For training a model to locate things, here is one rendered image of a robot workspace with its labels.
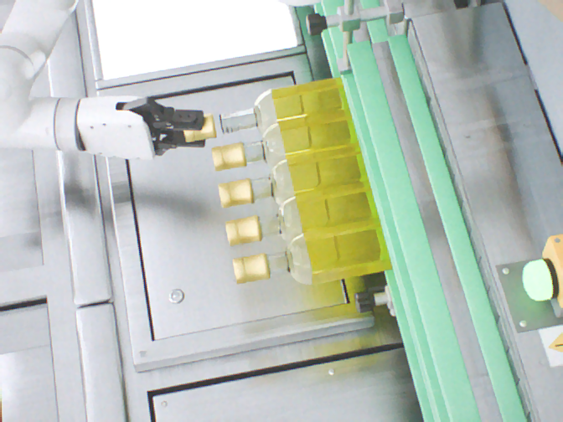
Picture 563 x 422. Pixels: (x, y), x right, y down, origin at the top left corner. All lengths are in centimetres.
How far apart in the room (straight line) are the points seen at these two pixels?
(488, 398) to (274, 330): 40
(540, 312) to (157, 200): 64
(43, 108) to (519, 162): 65
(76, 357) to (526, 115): 70
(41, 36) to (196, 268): 39
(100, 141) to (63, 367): 32
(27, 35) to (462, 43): 61
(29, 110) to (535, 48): 68
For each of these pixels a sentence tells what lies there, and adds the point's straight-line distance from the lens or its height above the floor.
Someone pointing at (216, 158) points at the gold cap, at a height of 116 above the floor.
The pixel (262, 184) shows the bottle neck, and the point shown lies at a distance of 150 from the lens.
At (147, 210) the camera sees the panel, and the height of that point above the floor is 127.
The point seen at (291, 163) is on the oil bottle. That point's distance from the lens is 150.
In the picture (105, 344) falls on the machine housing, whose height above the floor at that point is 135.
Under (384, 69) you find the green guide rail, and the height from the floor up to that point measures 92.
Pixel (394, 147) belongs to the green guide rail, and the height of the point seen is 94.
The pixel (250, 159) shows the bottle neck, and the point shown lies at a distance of 153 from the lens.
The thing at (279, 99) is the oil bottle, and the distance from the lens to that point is 156.
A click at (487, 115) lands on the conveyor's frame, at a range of 140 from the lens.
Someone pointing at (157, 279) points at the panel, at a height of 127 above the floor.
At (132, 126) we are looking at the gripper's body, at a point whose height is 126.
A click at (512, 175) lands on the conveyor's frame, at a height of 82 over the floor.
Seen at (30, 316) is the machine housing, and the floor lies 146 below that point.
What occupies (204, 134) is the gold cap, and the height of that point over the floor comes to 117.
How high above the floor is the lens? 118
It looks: 4 degrees down
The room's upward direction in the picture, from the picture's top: 100 degrees counter-clockwise
